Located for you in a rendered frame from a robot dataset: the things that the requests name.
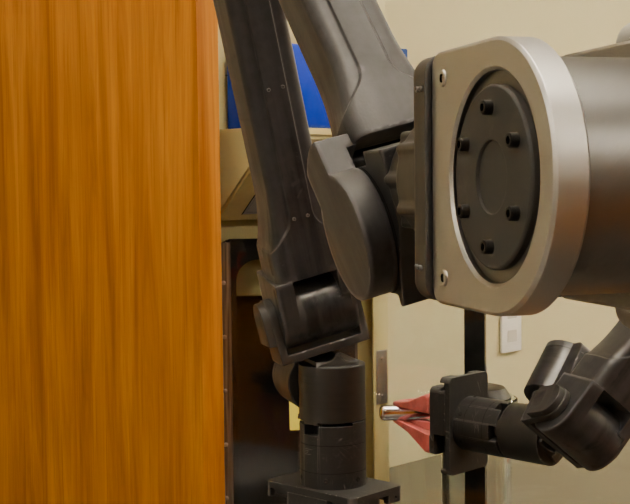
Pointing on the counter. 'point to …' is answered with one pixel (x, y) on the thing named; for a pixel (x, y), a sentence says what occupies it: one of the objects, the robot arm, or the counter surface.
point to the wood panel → (100, 253)
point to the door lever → (400, 413)
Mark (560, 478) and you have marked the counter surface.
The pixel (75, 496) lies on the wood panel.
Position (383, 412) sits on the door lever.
